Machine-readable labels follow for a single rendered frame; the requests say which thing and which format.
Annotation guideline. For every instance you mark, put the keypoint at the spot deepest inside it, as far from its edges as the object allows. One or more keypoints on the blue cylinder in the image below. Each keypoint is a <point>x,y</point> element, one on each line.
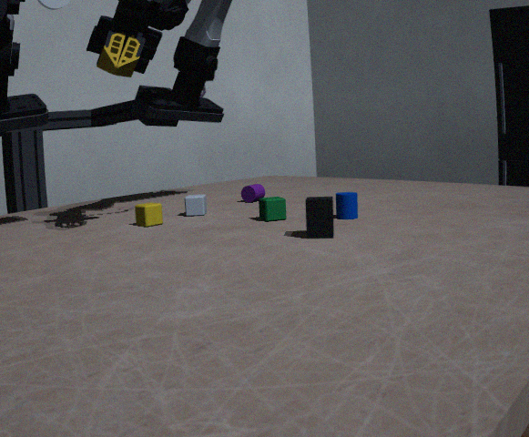
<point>346,205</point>

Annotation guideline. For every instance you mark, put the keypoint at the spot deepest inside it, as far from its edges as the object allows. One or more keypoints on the yellow cube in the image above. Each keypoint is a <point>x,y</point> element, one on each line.
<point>149,214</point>

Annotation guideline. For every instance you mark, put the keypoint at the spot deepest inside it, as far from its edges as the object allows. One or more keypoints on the green cube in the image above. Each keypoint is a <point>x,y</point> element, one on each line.
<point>272,209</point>

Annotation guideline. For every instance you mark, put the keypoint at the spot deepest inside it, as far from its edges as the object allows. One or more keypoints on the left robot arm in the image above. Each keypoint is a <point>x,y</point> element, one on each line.
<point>196,52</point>

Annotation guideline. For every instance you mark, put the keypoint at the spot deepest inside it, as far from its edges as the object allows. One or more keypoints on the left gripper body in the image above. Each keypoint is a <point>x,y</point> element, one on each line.
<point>107,26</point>

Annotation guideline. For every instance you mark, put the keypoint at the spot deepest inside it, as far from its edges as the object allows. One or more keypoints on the purple cylinder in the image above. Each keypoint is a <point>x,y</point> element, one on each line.
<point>252,193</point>

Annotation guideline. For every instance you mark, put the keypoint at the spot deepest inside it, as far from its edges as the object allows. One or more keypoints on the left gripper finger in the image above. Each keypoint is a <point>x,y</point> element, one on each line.
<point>110,55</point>
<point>128,60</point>

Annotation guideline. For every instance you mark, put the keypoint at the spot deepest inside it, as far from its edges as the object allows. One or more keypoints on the light blue cube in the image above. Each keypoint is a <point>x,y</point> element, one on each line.
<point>195,205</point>

